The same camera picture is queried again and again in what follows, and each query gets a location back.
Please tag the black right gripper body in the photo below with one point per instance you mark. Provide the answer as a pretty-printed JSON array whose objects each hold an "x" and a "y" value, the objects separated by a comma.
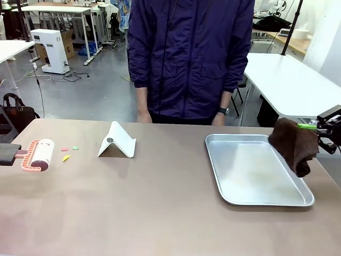
[{"x": 331, "y": 122}]

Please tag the dark brown cloth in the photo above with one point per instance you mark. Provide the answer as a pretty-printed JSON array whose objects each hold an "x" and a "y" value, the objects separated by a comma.
[{"x": 293, "y": 144}]

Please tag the pink lint roller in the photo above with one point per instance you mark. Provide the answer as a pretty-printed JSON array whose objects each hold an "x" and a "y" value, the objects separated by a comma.
[{"x": 42, "y": 152}]

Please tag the person's right forearm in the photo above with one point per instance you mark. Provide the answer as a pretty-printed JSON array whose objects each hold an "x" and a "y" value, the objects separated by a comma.
[{"x": 142, "y": 98}]

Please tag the person's left forearm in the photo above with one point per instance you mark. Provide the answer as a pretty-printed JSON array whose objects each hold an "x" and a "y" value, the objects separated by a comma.
[{"x": 226, "y": 100}]

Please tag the person's left hand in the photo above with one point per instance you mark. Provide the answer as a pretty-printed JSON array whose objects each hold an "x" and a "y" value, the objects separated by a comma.
[{"x": 219, "y": 120}]

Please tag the person's right hand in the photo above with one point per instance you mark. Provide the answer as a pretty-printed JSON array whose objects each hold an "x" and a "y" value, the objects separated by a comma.
[{"x": 144, "y": 116}]

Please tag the large white table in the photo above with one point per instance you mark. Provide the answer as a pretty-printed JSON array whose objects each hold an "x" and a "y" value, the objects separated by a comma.
[{"x": 287, "y": 82}]

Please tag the silver metal tray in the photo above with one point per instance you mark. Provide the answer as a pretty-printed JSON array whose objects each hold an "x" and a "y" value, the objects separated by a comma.
[{"x": 253, "y": 173}]

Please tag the black chair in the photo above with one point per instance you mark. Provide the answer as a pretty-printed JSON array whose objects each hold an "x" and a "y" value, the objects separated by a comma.
[{"x": 239, "y": 92}]

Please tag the wooden top table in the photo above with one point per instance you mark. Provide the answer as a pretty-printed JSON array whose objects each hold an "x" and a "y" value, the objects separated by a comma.
[{"x": 293, "y": 44}]

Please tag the black wrist watch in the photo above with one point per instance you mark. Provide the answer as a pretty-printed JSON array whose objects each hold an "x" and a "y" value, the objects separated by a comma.
[{"x": 224, "y": 110}]

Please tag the white paper roll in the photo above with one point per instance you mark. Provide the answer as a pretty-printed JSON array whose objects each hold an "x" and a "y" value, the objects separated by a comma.
[{"x": 301, "y": 34}]

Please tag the black tripod pole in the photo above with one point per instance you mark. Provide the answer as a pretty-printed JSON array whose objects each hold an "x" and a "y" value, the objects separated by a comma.
[
  {"x": 291, "y": 26},
  {"x": 23, "y": 21}
]

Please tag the black fabric pile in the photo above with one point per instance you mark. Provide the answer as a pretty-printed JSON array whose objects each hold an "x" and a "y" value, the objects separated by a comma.
[{"x": 271, "y": 24}]

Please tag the person in purple jacket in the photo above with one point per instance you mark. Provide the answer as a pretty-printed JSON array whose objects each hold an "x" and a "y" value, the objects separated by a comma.
[{"x": 186, "y": 53}]

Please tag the white folded plastic stand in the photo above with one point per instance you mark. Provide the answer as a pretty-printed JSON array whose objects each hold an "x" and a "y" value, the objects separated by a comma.
[{"x": 122, "y": 144}]

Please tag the blue patterned garment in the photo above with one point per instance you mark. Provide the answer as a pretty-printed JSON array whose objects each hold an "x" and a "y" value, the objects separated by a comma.
[{"x": 123, "y": 13}]

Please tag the blue plastic bag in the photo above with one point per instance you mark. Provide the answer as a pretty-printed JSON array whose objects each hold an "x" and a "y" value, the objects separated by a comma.
[{"x": 88, "y": 49}]

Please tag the yellow paper scrap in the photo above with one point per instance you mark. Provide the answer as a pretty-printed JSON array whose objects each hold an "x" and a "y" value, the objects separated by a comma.
[{"x": 66, "y": 158}]

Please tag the brown cardboard box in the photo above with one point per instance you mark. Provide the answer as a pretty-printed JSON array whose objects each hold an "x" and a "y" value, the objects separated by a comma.
[{"x": 69, "y": 45}]

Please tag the white floor-standing machine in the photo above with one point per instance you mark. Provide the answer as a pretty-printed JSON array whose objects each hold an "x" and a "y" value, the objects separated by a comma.
[{"x": 52, "y": 50}]

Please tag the long white workbench table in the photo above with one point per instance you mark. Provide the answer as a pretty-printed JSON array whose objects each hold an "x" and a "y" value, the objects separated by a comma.
[{"x": 58, "y": 10}]

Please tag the black handbag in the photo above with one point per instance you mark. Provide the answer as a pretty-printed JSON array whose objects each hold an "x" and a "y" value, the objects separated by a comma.
[{"x": 18, "y": 112}]

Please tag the white table with thin legs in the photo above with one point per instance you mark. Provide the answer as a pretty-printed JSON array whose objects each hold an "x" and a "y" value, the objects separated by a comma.
[{"x": 13, "y": 49}]

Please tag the black folding frame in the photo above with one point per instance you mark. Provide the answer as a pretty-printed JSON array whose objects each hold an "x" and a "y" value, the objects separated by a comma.
[{"x": 6, "y": 125}]

